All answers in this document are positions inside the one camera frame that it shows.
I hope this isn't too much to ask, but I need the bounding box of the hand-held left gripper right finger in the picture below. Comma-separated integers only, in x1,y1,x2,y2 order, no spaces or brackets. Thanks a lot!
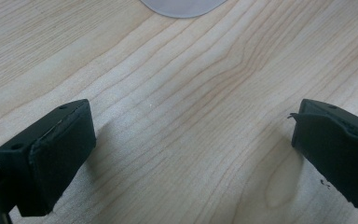
287,98,358,217

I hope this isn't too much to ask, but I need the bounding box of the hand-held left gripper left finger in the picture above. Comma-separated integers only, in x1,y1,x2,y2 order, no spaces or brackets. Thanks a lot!
0,98,97,217

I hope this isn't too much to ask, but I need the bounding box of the grey round plate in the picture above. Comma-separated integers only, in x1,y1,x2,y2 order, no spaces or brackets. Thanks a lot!
139,0,228,19

